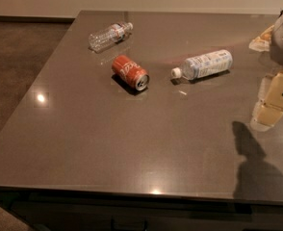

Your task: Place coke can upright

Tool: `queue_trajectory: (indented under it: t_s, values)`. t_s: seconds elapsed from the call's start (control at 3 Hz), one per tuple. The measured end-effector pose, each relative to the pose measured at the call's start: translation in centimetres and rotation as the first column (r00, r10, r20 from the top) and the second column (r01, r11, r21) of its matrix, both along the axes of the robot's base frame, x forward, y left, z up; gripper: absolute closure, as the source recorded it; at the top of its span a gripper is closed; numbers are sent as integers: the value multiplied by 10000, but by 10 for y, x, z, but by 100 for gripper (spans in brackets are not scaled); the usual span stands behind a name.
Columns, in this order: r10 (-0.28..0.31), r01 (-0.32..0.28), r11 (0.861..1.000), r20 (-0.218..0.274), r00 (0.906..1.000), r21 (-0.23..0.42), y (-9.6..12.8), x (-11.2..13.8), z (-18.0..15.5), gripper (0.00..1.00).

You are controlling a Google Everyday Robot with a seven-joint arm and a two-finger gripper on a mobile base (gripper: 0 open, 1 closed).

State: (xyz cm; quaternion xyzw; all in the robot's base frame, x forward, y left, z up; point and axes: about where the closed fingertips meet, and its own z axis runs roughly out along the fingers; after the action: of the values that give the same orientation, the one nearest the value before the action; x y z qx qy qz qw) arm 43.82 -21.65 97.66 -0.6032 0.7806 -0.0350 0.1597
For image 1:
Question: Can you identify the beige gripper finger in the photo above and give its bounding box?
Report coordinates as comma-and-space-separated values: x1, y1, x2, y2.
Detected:
250, 70, 283, 132
248, 25, 274, 52

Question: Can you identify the red coke can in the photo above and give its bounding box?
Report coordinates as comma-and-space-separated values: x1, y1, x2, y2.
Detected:
112, 55, 149, 91

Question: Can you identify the labelled white-cap plastic bottle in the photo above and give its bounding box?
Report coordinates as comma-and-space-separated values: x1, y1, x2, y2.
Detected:
171, 50, 233, 81

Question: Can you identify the clear empty water bottle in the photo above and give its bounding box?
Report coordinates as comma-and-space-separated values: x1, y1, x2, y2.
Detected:
89, 22, 134, 53

